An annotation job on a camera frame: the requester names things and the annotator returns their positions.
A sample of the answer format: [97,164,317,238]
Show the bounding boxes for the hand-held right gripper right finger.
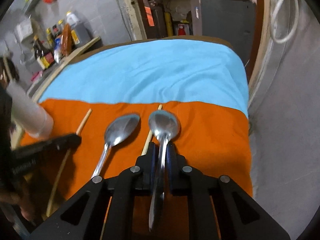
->
[166,143,292,240]

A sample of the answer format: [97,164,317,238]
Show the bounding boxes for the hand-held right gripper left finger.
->
[27,142,157,240]

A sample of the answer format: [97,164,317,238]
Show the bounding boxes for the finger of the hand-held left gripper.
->
[11,133,82,165]

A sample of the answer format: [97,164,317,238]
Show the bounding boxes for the wooden chopstick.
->
[141,104,163,156]
[46,109,92,217]

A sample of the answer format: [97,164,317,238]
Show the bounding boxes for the white plastic utensil holder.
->
[7,82,54,138]

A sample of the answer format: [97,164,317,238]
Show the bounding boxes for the round steel spoon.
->
[148,110,181,232]

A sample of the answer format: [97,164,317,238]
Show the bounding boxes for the person's left hand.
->
[0,180,36,222]

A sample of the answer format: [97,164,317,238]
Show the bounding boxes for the pink sponge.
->
[31,70,44,82]

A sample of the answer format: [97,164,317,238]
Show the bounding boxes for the oval steel spoon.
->
[91,114,140,179]

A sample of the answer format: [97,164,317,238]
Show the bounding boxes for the dark sauce bottle yellow label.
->
[32,35,56,70]

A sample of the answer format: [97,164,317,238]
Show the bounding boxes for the blue white packet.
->
[53,36,63,63]

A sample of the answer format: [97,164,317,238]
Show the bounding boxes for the orange packet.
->
[61,24,73,57]

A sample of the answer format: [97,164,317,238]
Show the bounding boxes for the striped blue orange brown cloth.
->
[20,36,253,240]

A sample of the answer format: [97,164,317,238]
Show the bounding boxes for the plastic jug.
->
[66,11,90,45]

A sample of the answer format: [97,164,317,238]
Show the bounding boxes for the orange tag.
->
[145,6,154,27]

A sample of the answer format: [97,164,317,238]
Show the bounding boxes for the yellow pole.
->
[164,12,173,37]

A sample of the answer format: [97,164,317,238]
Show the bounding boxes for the red white bottle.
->
[177,23,191,36]

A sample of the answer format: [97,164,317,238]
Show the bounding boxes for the grey cabinet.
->
[191,0,257,47]

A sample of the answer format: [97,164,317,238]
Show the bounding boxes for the white hose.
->
[269,0,299,44]

